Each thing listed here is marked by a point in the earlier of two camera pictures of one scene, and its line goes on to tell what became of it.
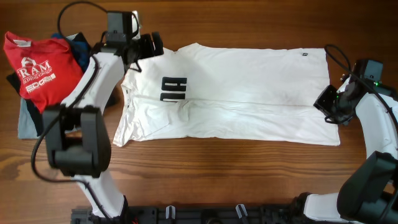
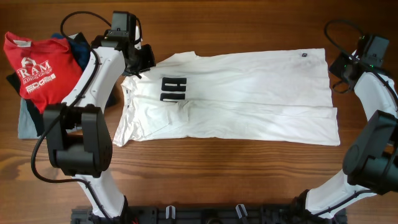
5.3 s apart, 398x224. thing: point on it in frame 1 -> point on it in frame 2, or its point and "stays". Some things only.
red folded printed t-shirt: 45,69 stays
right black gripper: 321,103 -> 334,68
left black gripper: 147,51 -> 148,60
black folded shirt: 36,114 stays
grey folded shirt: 27,129 stays
